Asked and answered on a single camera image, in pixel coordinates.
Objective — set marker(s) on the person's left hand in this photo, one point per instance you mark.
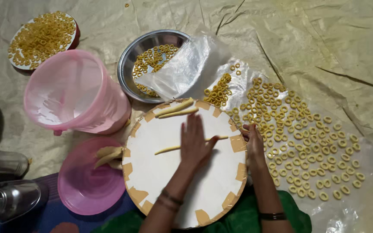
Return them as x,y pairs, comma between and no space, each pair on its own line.
194,145

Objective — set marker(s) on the person's right hand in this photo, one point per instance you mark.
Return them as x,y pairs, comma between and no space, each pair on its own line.
256,149

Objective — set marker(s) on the person's right fingers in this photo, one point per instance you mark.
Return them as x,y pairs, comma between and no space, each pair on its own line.
248,132

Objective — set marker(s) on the small pile of dough rings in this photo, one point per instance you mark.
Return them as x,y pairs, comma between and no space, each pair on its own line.
219,92

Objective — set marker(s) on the spread of yellow dough rings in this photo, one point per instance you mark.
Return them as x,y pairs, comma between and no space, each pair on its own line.
298,136

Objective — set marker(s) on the slim pale dough roll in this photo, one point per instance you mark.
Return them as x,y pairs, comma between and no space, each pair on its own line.
178,113

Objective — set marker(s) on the thick pale dough roll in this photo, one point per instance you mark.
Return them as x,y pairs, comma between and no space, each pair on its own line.
175,107

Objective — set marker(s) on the dark metal bangle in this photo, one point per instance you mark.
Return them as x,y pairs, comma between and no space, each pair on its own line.
272,216

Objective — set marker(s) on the clear plastic bag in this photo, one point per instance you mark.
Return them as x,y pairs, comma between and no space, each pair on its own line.
186,68

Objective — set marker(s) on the person's green garment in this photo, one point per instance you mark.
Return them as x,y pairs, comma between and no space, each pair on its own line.
290,213

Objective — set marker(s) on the dark thread wristband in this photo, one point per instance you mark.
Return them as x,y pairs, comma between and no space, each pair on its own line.
172,196

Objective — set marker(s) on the round white taped board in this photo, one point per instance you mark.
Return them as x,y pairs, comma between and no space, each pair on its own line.
160,181

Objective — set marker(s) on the brown bangle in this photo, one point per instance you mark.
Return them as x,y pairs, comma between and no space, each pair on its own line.
165,204

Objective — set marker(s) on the beige floor tarpaulin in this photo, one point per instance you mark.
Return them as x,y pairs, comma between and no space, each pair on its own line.
319,38

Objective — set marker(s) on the dough rings in large bowl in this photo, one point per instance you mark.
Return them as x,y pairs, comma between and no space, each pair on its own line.
151,61

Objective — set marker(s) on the small dough bit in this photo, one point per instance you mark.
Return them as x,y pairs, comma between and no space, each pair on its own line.
127,123

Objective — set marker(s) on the clear plastic sheet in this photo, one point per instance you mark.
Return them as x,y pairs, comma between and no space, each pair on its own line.
351,210

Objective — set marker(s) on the pale dough piece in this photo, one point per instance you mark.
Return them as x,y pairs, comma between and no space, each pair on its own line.
117,165
107,150
108,158

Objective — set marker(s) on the large steel bowl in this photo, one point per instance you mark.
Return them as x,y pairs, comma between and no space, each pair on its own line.
134,55

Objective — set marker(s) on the pink plastic lid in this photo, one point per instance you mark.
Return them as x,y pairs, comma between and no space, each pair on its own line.
86,184

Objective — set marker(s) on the pink plastic bucket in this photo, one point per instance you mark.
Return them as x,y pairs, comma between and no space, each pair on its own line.
73,93

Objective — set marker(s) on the red plate with white paper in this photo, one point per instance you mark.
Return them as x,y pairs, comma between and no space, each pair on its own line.
76,35

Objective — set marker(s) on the blue patterned mat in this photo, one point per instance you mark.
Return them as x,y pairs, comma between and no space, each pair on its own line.
44,223

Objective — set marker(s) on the heap of rings on plate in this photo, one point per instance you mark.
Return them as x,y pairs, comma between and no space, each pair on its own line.
40,38

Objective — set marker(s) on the steel canister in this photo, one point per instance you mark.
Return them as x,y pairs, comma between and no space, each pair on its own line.
5,162

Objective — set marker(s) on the steel tumbler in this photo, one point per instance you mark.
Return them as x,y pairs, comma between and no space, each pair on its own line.
11,199

